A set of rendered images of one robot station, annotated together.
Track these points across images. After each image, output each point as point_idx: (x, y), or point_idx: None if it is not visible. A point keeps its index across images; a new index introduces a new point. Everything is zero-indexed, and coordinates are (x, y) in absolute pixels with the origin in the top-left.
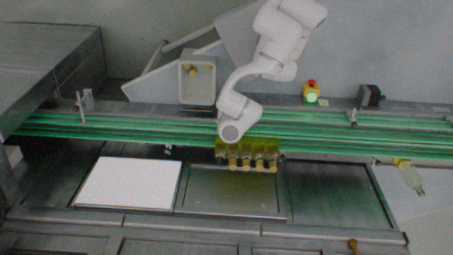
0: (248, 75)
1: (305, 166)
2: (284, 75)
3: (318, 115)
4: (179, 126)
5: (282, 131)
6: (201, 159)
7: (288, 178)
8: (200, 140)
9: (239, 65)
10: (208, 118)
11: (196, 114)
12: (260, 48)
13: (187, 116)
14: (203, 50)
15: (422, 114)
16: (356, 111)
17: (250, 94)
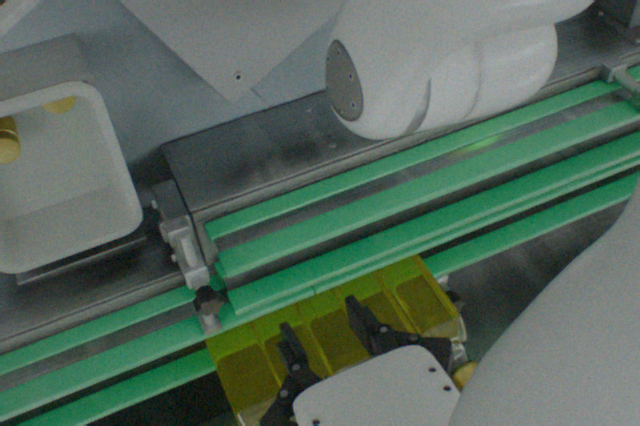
0: (243, 69)
1: (494, 270)
2: (518, 89)
3: (531, 122)
4: (46, 370)
5: (430, 225)
6: (168, 407)
7: (476, 344)
8: (148, 369)
9: (196, 46)
10: (143, 283)
11: (86, 282)
12: (423, 16)
13: (55, 310)
14: (4, 30)
15: None
16: (631, 57)
17: (260, 125)
